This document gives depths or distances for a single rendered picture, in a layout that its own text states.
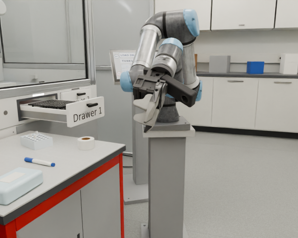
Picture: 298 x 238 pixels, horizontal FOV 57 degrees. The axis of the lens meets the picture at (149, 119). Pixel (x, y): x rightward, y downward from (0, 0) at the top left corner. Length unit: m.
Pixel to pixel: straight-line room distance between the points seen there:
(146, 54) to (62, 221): 0.65
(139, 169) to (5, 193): 1.73
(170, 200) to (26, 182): 1.00
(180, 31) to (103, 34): 2.05
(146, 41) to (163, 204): 0.96
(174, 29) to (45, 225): 0.89
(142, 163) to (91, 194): 1.37
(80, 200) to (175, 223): 0.84
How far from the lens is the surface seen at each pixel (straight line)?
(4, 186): 0.84
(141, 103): 0.70
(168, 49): 0.87
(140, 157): 2.40
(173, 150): 1.55
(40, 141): 1.25
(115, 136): 3.30
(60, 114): 1.38
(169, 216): 1.73
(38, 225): 0.92
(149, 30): 1.20
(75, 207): 1.04
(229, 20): 4.54
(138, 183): 2.50
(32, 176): 0.89
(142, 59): 1.03
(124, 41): 3.12
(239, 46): 4.87
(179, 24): 1.24
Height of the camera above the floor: 1.14
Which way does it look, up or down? 13 degrees down
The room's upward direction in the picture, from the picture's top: straight up
